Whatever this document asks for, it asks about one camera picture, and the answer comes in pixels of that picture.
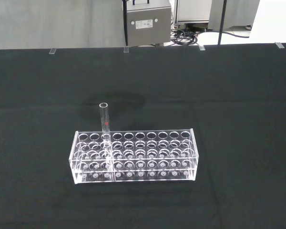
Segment clear plastic test tube rack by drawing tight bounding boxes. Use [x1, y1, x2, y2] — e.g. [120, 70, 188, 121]
[68, 128, 196, 185]

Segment grey metal equipment box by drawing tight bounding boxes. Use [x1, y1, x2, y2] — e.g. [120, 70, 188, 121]
[122, 0, 172, 46]

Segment black bench cloth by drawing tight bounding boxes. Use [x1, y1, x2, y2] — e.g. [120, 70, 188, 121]
[0, 42, 286, 229]

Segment black tripod pole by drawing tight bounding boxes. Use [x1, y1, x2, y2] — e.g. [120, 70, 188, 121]
[217, 0, 227, 46]

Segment black coiled floor cable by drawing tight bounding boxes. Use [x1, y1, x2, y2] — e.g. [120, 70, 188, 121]
[171, 23, 251, 45]

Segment white aluminium frame cabinet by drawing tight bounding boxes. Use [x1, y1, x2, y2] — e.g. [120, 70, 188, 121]
[175, 0, 213, 24]

